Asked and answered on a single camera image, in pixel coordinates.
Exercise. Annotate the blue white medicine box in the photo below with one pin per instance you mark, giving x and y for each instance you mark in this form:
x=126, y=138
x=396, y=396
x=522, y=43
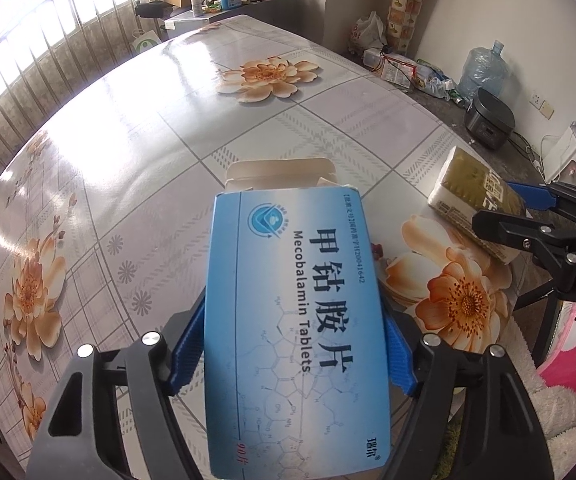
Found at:
x=293, y=310

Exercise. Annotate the white green fluffy blanket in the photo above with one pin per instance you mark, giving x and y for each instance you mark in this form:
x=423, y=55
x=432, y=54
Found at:
x=567, y=435

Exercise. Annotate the small white spray bottle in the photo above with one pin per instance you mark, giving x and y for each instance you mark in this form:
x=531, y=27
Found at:
x=196, y=5

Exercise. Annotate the metal window railing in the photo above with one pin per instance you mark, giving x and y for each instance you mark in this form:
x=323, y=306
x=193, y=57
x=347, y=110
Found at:
x=68, y=25

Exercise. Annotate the large clear water jug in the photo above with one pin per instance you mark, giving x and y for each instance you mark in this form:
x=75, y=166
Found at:
x=482, y=72

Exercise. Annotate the dark rice cooker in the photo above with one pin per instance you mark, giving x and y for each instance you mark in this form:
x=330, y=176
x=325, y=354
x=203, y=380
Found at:
x=490, y=117

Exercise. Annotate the black metal frame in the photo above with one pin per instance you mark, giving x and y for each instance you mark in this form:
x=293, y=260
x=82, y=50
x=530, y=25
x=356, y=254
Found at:
x=542, y=320

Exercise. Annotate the pile of packets and bottles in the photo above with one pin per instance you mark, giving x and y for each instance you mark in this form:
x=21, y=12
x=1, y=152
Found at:
x=417, y=72

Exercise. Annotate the rolled floral mat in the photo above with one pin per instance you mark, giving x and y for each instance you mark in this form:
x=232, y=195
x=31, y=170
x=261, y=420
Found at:
x=407, y=5

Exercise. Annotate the grey cabinet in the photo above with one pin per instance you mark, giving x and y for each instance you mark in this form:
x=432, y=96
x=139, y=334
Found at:
x=188, y=22

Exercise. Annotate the white water dispenser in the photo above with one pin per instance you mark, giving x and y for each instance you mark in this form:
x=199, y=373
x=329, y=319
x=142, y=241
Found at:
x=570, y=157

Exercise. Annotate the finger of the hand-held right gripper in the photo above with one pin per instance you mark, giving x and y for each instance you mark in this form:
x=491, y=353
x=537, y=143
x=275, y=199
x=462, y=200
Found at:
x=507, y=227
x=537, y=195

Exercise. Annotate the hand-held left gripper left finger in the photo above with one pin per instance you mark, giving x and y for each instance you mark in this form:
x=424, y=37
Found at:
x=188, y=355

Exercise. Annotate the white plastic bag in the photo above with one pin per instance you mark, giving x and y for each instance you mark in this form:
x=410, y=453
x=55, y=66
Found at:
x=367, y=32

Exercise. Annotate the white green paper bag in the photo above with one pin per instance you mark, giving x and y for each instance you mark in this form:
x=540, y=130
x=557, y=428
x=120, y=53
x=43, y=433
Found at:
x=145, y=44

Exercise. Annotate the pink cloth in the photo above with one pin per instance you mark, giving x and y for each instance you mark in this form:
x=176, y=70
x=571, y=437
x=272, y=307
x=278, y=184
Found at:
x=565, y=370

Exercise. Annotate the black flat object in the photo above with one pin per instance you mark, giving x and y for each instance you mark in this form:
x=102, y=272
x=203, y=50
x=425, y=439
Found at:
x=150, y=9

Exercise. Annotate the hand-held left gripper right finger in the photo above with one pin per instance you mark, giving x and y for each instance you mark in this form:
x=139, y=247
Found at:
x=400, y=360

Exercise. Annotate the wall socket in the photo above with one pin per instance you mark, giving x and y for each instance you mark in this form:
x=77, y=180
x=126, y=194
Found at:
x=542, y=105

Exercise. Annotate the table with floral tablecloth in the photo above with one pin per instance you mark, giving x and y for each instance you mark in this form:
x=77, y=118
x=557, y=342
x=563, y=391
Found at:
x=118, y=160

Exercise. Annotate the gold white tissue packet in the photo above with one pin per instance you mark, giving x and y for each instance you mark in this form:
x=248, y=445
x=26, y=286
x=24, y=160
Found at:
x=472, y=185

